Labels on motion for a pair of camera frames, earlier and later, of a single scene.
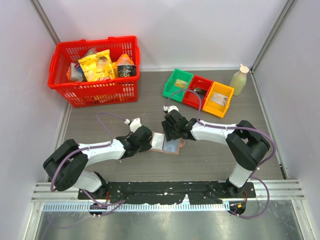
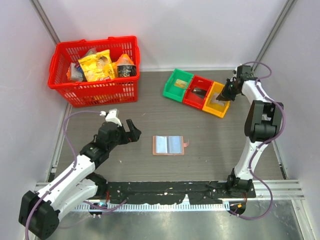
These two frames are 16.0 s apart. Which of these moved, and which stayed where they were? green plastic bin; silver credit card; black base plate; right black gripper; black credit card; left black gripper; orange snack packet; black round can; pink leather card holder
Moved: left black gripper; right black gripper; pink leather card holder
Stayed: black round can; orange snack packet; green plastic bin; black base plate; black credit card; silver credit card
